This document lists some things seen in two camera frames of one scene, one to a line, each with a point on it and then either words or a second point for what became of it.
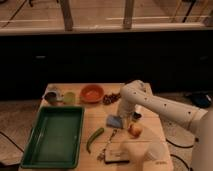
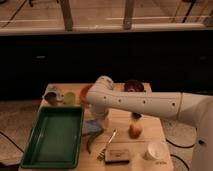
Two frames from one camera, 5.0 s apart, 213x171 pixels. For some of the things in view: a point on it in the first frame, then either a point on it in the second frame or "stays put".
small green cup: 69,98 stays put
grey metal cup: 51,96 stays put
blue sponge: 114,121 → 93,127
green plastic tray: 55,140 stays put
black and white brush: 137,114 stays put
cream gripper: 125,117 → 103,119
